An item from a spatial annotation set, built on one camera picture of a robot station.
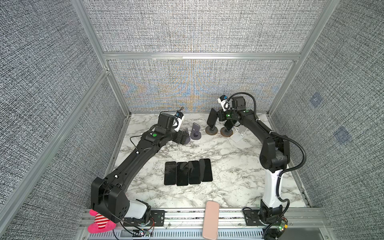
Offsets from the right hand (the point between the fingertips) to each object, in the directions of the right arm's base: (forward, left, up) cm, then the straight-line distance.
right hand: (217, 112), depth 97 cm
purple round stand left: (-10, +20, -17) cm, 28 cm away
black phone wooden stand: (+3, -10, -15) cm, 18 cm away
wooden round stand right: (-4, -7, -16) cm, 18 cm away
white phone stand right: (-7, -15, -16) cm, 23 cm away
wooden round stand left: (-3, +3, -17) cm, 18 cm away
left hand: (-20, +22, +5) cm, 30 cm away
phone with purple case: (-34, +29, -17) cm, 48 cm away
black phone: (-32, +8, -19) cm, 38 cm away
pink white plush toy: (-60, +57, -10) cm, 84 cm away
